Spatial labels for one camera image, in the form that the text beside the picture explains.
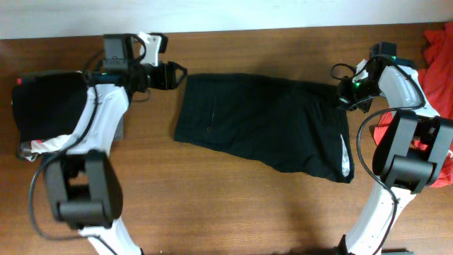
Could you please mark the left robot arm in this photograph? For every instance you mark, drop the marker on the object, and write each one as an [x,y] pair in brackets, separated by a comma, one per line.
[82,187]

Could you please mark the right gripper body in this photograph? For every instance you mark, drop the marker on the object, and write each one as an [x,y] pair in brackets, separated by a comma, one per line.
[354,92]

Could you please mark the dark green shorts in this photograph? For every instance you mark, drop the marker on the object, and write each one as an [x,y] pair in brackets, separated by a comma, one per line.
[292,126]

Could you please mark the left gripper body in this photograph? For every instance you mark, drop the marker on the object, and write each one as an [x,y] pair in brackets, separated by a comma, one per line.
[160,76]

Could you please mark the folded black garment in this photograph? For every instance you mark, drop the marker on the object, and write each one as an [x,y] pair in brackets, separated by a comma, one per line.
[48,106]

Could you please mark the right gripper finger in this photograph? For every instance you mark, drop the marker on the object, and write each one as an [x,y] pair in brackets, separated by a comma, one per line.
[362,104]
[342,103]

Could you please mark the folded white red garment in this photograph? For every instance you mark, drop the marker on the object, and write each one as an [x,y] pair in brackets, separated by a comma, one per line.
[49,145]

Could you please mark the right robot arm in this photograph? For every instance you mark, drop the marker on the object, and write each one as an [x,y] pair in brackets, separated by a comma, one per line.
[411,153]

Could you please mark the red t-shirt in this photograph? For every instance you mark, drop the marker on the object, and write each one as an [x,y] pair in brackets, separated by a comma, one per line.
[436,82]

